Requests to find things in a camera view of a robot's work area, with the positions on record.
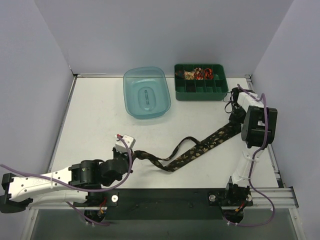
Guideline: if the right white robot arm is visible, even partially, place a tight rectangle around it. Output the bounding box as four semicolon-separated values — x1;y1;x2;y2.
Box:
226;86;278;204

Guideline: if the dark rolled tie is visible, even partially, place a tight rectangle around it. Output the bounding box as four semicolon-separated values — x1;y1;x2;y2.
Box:
175;70;185;79

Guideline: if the aluminium rail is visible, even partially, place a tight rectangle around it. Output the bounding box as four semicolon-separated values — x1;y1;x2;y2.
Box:
27;187;299;210

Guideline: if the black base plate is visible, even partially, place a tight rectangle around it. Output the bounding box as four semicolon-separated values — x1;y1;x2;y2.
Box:
80;188;253;221

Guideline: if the black gold patterned tie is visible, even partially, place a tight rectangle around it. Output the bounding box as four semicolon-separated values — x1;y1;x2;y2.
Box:
132;122;241;173

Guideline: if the teal plastic tub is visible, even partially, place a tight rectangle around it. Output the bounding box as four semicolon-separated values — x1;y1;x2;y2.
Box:
123;66;171;120

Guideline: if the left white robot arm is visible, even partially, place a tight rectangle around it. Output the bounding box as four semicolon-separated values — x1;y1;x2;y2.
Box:
0;148;134;214

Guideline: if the red black patterned rolled tie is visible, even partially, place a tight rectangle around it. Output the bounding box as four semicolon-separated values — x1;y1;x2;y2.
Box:
194;67;204;80

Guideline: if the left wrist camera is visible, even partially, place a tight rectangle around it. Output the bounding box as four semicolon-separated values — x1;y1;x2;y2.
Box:
115;134;136;153

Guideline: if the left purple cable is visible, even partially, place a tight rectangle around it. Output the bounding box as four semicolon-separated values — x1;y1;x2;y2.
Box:
0;136;133;227

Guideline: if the beige patterned rolled tie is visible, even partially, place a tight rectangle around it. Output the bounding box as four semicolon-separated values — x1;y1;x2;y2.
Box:
184;70;195;80

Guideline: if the orange black rolled tie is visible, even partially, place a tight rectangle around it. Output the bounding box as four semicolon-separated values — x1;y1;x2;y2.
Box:
203;67;214;80

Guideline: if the green compartment organizer box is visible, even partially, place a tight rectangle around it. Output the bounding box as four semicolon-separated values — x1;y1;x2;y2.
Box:
174;63;229;101

